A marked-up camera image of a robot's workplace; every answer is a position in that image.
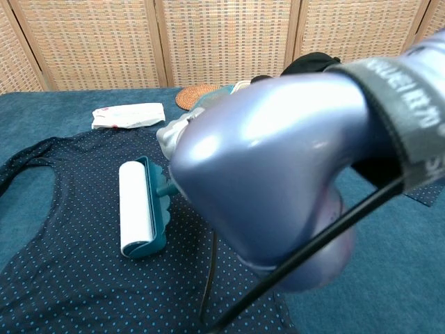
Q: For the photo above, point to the woven wooden folding screen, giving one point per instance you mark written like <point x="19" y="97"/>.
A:
<point x="139" y="41"/>

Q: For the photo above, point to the navy polka dot shirt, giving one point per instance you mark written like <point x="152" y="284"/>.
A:
<point x="69" y="243"/>

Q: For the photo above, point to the round woven rattan coaster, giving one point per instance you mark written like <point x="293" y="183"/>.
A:
<point x="187" y="95"/>

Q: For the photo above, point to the black baseball cap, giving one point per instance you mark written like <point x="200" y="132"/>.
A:
<point x="313" y="61"/>

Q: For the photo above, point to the teal-rimmed clear container lid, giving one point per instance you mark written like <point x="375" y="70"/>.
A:
<point x="212" y="99"/>

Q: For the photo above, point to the teal lint roller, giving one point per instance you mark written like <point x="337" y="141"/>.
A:
<point x="133" y="208"/>

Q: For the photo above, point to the teal plush table cover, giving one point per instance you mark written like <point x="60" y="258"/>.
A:
<point x="382" y="278"/>

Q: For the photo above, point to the beige plastic food container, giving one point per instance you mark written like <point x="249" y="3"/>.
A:
<point x="241" y="87"/>

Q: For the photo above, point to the white tissue pack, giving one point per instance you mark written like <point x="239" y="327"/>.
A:
<point x="128" y="115"/>

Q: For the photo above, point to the right robot hand black silver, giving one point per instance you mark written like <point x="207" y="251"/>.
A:
<point x="172" y="135"/>

